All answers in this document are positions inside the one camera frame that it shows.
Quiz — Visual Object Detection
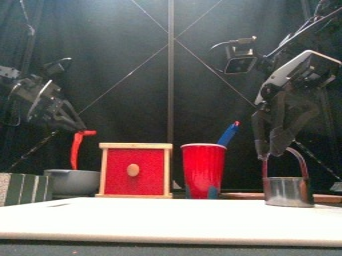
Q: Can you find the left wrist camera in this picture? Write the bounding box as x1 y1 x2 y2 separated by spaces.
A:
42 57 74 78

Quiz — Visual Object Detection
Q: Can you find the red plastic cup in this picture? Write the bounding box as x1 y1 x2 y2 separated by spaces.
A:
179 142 229 200

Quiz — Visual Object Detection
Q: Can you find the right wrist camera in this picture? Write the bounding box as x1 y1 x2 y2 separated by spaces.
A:
209 35 261 76

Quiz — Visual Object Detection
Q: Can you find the wooden drawer box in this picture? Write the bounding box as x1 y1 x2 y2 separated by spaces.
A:
96 142 175 200

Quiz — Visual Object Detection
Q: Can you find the vertical metal frame pole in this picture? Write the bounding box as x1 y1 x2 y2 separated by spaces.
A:
166 0 177 144

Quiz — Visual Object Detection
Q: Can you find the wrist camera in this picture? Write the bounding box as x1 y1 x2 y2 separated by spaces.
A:
42 57 74 78
209 35 261 76

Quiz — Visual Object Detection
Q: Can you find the white cutting board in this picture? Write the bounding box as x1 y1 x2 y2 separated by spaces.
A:
0 196 342 249

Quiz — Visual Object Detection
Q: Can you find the blue utensil with red tip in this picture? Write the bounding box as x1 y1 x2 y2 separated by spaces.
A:
217 120 242 147

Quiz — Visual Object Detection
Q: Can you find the round metal dough cutter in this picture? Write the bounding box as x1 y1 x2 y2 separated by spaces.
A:
261 146 315 209

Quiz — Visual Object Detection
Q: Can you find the red drawer with wooden knob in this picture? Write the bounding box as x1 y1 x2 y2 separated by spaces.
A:
103 148 167 196

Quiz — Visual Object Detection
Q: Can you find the pale grey bowl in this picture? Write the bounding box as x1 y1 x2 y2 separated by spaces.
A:
43 168 102 198

